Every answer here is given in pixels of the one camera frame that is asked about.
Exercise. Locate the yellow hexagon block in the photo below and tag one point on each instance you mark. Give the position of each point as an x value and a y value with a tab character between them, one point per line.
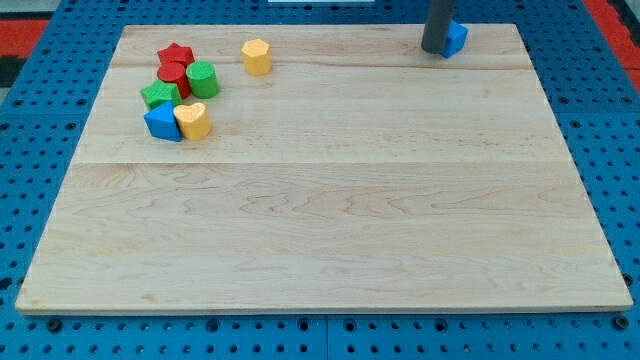
256	55

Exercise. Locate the light wooden board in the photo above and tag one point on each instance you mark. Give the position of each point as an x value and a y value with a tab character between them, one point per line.
359	176

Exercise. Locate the yellow heart block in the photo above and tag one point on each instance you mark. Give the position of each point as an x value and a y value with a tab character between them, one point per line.
193	121

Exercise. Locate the green cylinder block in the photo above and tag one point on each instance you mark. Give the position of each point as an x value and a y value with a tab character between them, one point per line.
202	79

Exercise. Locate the blue triangle block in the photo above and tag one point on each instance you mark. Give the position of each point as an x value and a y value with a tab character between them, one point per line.
161	122

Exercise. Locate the red cylinder block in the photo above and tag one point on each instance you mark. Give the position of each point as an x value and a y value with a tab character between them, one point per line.
175	72

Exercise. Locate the green star block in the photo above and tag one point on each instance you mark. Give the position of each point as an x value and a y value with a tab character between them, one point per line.
160	92

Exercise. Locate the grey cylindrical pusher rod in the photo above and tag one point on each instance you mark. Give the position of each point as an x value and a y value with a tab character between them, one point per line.
439	17

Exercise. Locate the red star block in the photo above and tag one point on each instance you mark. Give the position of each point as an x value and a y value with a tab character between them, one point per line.
176	53

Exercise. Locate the blue cube block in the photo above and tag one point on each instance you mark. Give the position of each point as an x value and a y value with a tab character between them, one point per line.
455	40

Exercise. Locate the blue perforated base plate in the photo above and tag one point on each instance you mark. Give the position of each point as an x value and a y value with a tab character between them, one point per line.
46	109

